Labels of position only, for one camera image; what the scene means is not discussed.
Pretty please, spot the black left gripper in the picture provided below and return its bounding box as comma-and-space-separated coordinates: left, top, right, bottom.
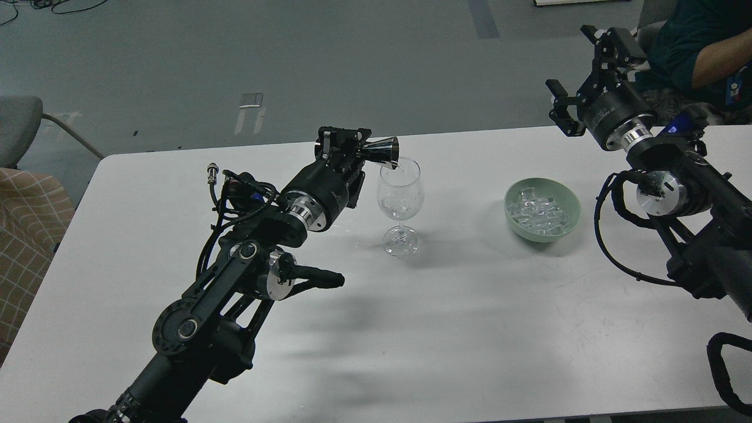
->
280, 126, 372, 232

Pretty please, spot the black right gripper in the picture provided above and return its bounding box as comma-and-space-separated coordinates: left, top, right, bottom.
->
545, 25, 656, 152

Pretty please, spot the metal floor plate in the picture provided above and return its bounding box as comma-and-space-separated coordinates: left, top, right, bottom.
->
239, 93, 264, 109

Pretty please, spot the person in teal shirt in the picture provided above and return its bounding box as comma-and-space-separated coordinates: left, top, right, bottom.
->
634, 1, 751, 126

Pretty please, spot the checkered beige cushion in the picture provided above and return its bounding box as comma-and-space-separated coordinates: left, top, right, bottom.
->
1, 168, 75, 362

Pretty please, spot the steel cocktail jigger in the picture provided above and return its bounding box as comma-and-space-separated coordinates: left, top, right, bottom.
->
362, 136, 400, 170

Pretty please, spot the green bowl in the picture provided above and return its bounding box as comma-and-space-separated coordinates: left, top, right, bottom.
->
504, 177, 582, 243

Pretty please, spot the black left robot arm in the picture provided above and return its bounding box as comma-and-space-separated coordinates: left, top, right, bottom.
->
72, 126, 400, 422

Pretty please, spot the pile of clear ice cubes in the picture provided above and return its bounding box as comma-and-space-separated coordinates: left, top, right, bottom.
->
506, 187, 576, 240

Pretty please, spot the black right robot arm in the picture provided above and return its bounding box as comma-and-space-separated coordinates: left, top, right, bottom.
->
546, 25, 750, 320

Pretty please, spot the clear wine glass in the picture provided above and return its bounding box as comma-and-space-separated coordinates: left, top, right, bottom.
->
377, 156, 425, 258

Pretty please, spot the grey office chair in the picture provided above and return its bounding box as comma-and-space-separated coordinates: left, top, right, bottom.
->
632, 1, 678, 53

